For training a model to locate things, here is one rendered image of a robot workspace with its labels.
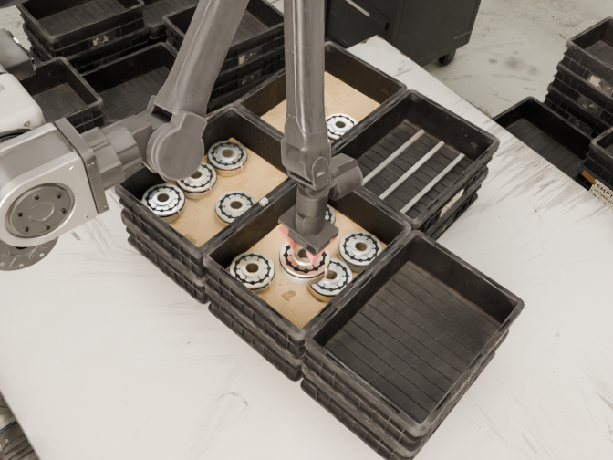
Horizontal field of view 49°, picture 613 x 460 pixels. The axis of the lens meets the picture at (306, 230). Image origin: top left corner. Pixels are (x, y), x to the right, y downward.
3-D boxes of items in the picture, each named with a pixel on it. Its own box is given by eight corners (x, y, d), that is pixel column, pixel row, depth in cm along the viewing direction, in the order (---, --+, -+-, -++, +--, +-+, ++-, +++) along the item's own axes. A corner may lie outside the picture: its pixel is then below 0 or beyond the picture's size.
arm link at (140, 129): (105, 127, 96) (121, 138, 92) (167, 99, 100) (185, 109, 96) (125, 182, 101) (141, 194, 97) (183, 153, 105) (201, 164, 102)
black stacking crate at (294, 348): (297, 364, 147) (300, 339, 138) (202, 286, 158) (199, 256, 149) (404, 257, 167) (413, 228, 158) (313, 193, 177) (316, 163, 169)
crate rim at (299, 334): (300, 344, 139) (301, 338, 137) (199, 261, 150) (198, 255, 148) (412, 233, 159) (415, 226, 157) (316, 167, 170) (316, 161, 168)
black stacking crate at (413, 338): (410, 457, 136) (420, 435, 127) (299, 365, 147) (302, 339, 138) (510, 330, 155) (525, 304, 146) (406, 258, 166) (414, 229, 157)
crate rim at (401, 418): (420, 441, 128) (421, 435, 126) (300, 344, 139) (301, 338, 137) (524, 308, 148) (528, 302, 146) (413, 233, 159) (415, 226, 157)
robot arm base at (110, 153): (70, 181, 99) (51, 119, 89) (119, 157, 102) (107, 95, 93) (99, 217, 95) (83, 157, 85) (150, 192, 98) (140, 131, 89)
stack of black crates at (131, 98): (124, 190, 261) (109, 124, 235) (86, 145, 275) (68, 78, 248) (210, 147, 279) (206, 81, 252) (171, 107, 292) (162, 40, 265)
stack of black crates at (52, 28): (74, 131, 279) (49, 39, 244) (41, 91, 293) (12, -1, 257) (159, 94, 296) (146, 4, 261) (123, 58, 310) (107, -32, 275)
